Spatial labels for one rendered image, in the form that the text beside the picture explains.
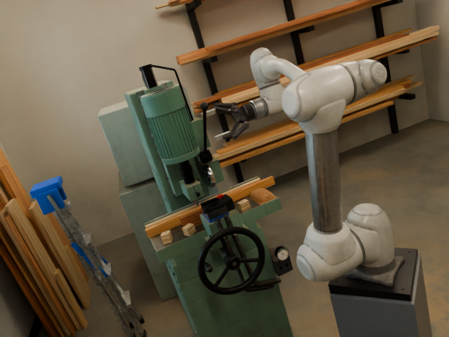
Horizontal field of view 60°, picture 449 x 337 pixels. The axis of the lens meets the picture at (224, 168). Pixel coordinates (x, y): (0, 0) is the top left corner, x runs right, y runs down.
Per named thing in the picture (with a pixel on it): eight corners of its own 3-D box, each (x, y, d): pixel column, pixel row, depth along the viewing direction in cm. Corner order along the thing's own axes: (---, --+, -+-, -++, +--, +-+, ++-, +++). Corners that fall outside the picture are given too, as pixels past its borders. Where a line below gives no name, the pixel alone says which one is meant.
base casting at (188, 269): (178, 285, 170) (171, 267, 167) (154, 236, 223) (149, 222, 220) (267, 243, 181) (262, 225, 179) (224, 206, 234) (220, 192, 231)
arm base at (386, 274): (408, 254, 158) (407, 242, 157) (391, 287, 143) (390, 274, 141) (363, 247, 170) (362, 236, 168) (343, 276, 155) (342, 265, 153)
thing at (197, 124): (196, 152, 196) (187, 124, 191) (192, 149, 204) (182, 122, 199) (212, 146, 198) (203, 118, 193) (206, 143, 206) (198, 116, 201)
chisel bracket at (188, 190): (192, 204, 177) (186, 188, 174) (184, 196, 190) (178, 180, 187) (206, 198, 179) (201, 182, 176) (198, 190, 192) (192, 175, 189)
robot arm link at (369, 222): (405, 256, 149) (399, 204, 142) (369, 276, 143) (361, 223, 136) (373, 240, 163) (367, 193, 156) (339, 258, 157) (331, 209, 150)
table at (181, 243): (164, 274, 156) (159, 261, 154) (151, 245, 184) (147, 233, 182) (293, 214, 172) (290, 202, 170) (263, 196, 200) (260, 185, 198)
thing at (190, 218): (184, 231, 173) (180, 218, 171) (184, 230, 175) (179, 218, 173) (232, 210, 179) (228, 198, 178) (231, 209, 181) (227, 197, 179)
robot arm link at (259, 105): (256, 106, 179) (245, 110, 178) (258, 92, 172) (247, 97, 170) (266, 120, 175) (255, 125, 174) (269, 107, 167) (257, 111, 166)
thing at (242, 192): (148, 238, 177) (145, 231, 176) (147, 237, 179) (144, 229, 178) (275, 184, 194) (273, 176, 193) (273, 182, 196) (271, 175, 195)
